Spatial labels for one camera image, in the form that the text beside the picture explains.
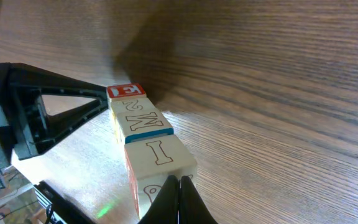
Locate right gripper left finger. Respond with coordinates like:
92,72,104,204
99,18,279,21
138,175,180,224

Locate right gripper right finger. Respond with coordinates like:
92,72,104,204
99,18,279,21
178,176,218,224

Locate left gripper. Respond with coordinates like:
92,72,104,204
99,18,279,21
0,63,108,189

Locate green label wooden block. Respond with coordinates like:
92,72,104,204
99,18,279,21
124,134,198,218

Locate red label wooden block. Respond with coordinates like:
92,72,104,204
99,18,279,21
106,83,147,102

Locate yellow letter wooden block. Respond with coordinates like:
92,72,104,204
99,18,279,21
108,97,158,138

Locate blue label wooden block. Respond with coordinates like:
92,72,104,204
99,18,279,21
116,109,174,144

